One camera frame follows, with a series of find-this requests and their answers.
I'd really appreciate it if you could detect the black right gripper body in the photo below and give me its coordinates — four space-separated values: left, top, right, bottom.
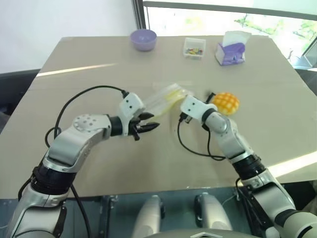
178 112 193 125

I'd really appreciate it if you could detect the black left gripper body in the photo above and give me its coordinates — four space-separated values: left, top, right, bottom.
122 115 141 142

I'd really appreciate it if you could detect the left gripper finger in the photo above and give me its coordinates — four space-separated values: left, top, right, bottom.
137 112 155 122
136 122 160 133

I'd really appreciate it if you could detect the clear plastic bag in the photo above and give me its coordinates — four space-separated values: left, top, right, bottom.
144 82 194 118

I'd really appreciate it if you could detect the orange round snack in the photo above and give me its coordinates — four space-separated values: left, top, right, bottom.
212 92 241 117

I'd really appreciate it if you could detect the white box of colourful bits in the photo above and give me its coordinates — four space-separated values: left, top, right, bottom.
183 37 207 60

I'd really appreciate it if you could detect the purple plastic bowl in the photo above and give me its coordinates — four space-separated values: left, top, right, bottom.
130 29 158 52

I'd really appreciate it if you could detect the purple tissue box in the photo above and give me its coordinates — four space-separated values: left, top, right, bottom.
214 30 252 66

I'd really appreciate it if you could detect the silver left robot leg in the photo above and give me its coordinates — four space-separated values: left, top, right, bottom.
132 194 166 238

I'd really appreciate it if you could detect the silver robot leg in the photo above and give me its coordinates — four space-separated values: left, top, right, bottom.
194 192 233 238
132 194 166 238

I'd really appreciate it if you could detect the silver right robot leg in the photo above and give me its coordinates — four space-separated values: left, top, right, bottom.
194 192 233 238

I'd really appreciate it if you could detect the grey robot torso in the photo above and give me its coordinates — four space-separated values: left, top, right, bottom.
158 229 250 238

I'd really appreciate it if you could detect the black chair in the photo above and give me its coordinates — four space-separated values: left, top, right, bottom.
0 68 42 117

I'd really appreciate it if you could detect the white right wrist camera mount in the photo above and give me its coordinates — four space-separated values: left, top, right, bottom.
179 95 218 122

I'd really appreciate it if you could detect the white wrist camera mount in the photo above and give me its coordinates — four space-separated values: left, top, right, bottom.
119 92 146 122
179 95 218 122

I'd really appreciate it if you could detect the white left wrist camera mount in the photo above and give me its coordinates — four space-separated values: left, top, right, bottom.
119 92 146 122

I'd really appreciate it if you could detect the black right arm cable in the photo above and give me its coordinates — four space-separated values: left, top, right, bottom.
177 92 226 161

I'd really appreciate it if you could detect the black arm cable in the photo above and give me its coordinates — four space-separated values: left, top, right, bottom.
45 85 129 238
177 92 226 161

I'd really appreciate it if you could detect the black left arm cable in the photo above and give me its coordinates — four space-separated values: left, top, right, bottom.
45 85 129 238

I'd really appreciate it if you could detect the grey window frame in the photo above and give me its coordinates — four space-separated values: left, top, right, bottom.
131 0 317 38

